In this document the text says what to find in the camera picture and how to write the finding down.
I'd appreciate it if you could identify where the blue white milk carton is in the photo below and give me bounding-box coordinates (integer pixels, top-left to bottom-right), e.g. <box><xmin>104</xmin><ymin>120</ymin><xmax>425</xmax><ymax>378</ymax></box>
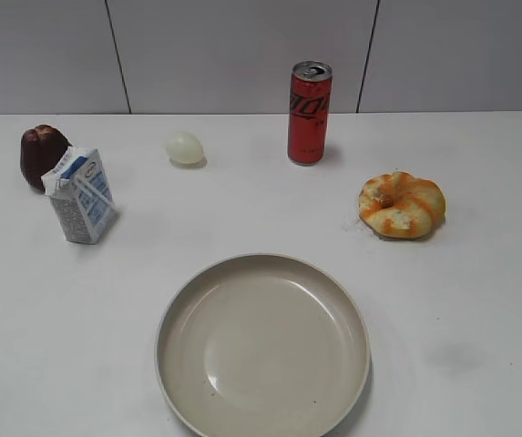
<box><xmin>41</xmin><ymin>146</ymin><xmax>117</xmax><ymax>245</ymax></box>

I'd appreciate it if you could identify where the beige round plate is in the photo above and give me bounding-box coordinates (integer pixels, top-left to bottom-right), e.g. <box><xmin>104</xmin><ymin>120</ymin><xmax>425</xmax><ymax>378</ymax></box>
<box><xmin>154</xmin><ymin>253</ymin><xmax>371</xmax><ymax>436</ymax></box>

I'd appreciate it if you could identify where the white egg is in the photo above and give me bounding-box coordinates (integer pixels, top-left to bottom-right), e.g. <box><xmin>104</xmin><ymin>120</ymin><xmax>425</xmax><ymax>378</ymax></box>
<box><xmin>165</xmin><ymin>131</ymin><xmax>205</xmax><ymax>166</ymax></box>

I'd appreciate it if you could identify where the orange striped bread roll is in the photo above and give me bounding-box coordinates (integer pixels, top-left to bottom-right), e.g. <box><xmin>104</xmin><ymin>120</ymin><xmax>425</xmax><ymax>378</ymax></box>
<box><xmin>358</xmin><ymin>171</ymin><xmax>446</xmax><ymax>239</ymax></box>

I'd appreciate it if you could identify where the red soda can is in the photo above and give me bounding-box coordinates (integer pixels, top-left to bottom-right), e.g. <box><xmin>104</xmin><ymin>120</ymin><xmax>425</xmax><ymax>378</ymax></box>
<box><xmin>287</xmin><ymin>60</ymin><xmax>333</xmax><ymax>166</ymax></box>

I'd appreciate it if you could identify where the dark brown canele pastry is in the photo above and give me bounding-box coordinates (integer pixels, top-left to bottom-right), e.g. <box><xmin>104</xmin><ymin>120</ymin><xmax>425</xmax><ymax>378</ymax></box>
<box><xmin>20</xmin><ymin>125</ymin><xmax>71</xmax><ymax>193</ymax></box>

